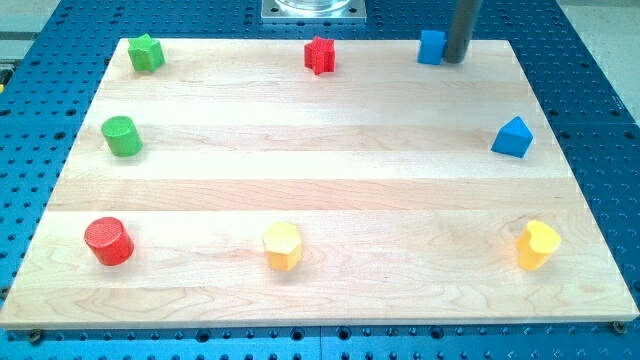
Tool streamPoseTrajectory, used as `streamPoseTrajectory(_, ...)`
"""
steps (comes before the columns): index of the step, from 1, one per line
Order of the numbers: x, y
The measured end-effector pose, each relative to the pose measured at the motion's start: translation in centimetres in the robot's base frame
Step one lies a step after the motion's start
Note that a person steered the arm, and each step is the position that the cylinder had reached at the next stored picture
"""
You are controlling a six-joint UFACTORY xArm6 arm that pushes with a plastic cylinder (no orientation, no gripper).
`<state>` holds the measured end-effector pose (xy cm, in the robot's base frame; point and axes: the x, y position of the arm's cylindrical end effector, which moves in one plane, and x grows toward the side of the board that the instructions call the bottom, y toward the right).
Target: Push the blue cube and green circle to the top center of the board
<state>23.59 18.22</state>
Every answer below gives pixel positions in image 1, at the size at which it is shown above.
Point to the blue cube block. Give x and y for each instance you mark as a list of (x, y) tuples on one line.
[(431, 47)]

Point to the wooden board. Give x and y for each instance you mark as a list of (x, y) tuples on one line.
[(385, 166)]

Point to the yellow hexagon block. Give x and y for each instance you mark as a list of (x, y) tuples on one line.
[(282, 245)]

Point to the red star block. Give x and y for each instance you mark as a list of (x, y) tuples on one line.
[(319, 55)]

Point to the blue triangular prism block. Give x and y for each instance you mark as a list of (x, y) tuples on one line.
[(513, 139)]

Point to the green cylinder block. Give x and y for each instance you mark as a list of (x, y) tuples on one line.
[(121, 136)]

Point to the green star block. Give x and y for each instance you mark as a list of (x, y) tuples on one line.
[(145, 53)]

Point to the red cylinder block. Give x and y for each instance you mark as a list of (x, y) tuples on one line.
[(109, 241)]

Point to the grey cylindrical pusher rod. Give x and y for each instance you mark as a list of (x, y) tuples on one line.
[(461, 29)]

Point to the yellow heart block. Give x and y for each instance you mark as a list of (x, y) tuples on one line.
[(537, 242)]

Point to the blue perforated table plate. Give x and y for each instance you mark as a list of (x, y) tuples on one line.
[(581, 59)]

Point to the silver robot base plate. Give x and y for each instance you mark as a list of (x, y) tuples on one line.
[(283, 11)]

